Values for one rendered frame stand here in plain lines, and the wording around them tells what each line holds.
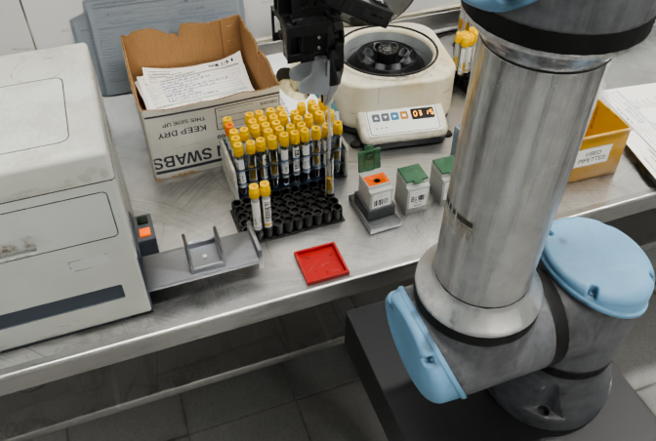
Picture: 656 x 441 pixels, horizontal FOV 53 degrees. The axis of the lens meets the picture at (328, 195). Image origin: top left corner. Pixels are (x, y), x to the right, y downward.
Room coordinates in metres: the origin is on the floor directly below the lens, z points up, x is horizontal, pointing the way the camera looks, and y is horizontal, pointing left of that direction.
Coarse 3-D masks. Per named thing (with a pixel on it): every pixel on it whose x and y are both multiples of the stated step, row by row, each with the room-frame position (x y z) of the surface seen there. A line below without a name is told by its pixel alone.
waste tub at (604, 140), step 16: (608, 112) 0.97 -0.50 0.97; (592, 128) 0.99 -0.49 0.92; (608, 128) 0.96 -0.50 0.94; (624, 128) 0.93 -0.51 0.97; (592, 144) 0.89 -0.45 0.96; (608, 144) 0.90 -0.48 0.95; (624, 144) 0.91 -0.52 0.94; (576, 160) 0.88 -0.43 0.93; (592, 160) 0.89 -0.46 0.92; (608, 160) 0.91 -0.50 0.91; (576, 176) 0.89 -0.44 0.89; (592, 176) 0.90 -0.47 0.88
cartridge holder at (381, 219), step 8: (352, 200) 0.82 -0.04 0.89; (360, 200) 0.80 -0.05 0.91; (360, 208) 0.80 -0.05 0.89; (368, 208) 0.78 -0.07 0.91; (376, 208) 0.78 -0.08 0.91; (384, 208) 0.78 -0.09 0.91; (392, 208) 0.79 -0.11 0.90; (360, 216) 0.79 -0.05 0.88; (368, 216) 0.77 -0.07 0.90; (376, 216) 0.78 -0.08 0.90; (384, 216) 0.78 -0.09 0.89; (392, 216) 0.79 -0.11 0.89; (368, 224) 0.77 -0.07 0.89; (376, 224) 0.77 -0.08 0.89; (384, 224) 0.77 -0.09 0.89; (392, 224) 0.77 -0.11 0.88; (376, 232) 0.76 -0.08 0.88
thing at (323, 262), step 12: (300, 252) 0.71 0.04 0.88; (312, 252) 0.72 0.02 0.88; (324, 252) 0.72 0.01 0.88; (336, 252) 0.71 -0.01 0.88; (300, 264) 0.68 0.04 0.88; (312, 264) 0.69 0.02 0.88; (324, 264) 0.69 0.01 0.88; (336, 264) 0.69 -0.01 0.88; (312, 276) 0.67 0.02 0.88; (324, 276) 0.66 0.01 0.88; (336, 276) 0.66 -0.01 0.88
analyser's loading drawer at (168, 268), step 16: (208, 240) 0.70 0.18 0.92; (224, 240) 0.70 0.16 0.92; (240, 240) 0.70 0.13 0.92; (256, 240) 0.69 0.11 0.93; (160, 256) 0.67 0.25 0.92; (176, 256) 0.67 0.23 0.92; (192, 256) 0.67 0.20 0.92; (208, 256) 0.67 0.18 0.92; (224, 256) 0.65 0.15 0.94; (240, 256) 0.67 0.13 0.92; (256, 256) 0.67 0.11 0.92; (144, 272) 0.64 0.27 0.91; (160, 272) 0.64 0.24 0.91; (176, 272) 0.64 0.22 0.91; (192, 272) 0.64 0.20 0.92; (208, 272) 0.64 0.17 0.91; (160, 288) 0.61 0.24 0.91
